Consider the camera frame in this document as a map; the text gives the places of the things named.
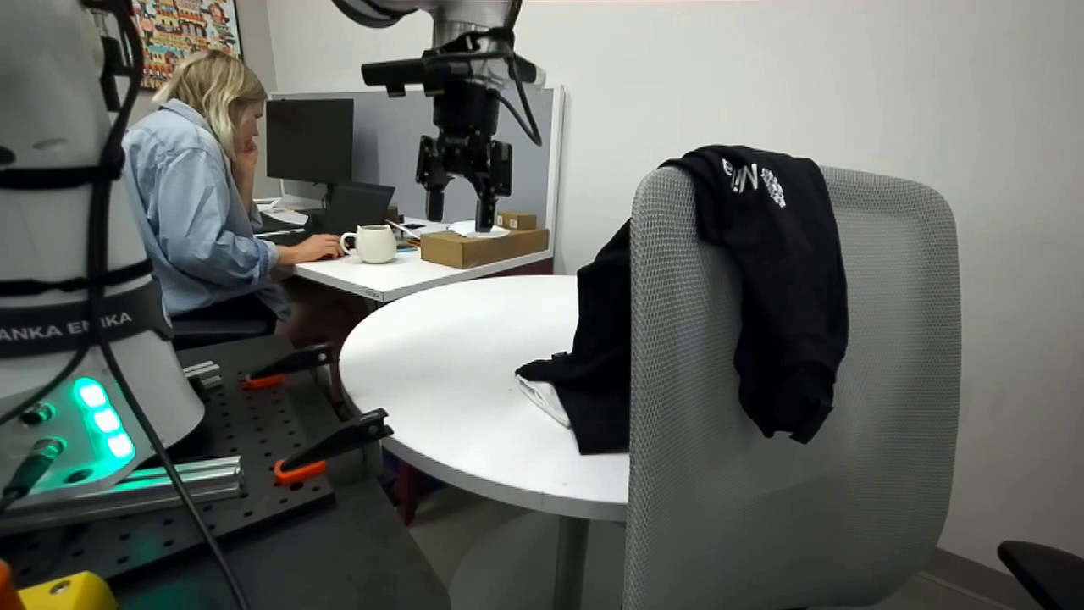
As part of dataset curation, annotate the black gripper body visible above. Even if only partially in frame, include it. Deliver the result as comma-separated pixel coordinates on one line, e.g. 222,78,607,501
416,83,510,196

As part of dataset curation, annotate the black t-shirt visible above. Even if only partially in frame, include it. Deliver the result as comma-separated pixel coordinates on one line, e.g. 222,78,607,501
516,147,850,455

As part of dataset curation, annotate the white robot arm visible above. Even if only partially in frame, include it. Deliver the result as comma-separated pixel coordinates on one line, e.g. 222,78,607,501
0,0,204,504

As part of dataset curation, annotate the seated person in blue shirt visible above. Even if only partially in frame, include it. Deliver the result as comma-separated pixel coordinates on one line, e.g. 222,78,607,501
122,52,343,345

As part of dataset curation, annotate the grey chair backrest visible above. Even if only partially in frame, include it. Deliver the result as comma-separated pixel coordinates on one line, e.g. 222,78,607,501
622,170,963,610

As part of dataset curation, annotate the black chair armrest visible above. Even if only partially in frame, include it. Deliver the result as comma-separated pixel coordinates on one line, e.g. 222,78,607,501
995,544,1084,610

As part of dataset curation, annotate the cardboard box on desk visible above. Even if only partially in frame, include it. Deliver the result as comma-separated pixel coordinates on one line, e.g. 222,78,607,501
416,215,550,267

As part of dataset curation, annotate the white mug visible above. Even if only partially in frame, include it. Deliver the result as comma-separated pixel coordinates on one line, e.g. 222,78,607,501
339,225,396,264

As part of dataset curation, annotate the grey partition panel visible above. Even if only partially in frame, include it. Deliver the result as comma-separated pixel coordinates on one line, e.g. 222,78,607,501
267,85,563,217

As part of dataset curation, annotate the white side desk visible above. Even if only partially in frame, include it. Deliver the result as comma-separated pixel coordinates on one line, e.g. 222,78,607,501
293,250,553,303

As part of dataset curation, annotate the black computer monitor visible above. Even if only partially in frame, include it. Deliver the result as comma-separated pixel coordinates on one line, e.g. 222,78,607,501
267,98,351,184

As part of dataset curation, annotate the left orange black clamp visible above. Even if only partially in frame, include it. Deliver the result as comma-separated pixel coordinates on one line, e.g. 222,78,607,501
243,345,334,391

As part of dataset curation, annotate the orange black clamp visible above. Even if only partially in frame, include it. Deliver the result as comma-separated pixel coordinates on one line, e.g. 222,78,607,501
243,345,334,391
272,409,394,490

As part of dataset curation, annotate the black perforated breadboard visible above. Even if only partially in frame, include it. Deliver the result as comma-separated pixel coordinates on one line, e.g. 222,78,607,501
0,380,332,580

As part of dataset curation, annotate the right orange black clamp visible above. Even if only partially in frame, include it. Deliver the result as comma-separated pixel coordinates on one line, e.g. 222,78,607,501
272,409,394,490

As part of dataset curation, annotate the yellow object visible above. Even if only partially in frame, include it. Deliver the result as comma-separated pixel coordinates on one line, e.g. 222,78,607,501
19,570,117,610

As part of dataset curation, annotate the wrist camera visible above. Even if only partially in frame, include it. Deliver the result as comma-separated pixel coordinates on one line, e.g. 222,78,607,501
361,52,537,97

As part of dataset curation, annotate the colourful wall poster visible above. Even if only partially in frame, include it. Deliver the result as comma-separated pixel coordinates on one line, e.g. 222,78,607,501
131,0,243,92

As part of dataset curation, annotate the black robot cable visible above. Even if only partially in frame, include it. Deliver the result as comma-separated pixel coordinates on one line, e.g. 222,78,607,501
79,0,259,610

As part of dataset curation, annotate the left aluminium rail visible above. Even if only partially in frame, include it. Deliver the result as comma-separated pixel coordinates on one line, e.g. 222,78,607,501
0,455,243,537

